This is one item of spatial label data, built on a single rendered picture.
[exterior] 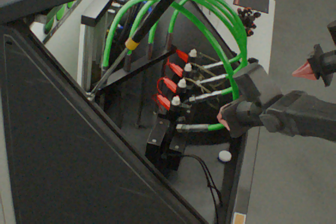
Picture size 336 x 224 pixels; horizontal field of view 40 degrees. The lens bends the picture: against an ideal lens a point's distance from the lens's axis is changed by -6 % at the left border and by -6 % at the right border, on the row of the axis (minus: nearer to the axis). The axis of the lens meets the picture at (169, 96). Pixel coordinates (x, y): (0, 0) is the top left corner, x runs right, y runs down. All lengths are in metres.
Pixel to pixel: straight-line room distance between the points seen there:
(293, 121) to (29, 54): 0.49
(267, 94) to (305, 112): 0.12
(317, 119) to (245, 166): 0.61
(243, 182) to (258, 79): 0.48
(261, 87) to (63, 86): 0.37
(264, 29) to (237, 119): 0.99
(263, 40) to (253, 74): 0.99
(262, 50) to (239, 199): 0.71
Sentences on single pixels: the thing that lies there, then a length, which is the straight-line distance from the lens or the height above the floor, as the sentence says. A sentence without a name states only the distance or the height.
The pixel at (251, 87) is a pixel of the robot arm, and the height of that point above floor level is 1.38.
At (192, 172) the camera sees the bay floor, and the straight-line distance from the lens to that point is 1.50.
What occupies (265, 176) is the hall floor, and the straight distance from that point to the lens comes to 2.75.
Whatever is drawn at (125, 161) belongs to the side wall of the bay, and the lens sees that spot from 0.98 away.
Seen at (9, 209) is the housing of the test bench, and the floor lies 0.89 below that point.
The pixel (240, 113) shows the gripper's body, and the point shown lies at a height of 1.29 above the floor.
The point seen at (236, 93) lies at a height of 1.29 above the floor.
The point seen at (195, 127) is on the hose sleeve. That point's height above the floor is 1.14.
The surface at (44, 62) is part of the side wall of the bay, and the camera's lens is 0.90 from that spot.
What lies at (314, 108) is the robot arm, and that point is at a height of 1.44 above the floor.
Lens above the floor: 1.92
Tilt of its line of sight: 39 degrees down
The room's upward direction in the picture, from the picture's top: 11 degrees clockwise
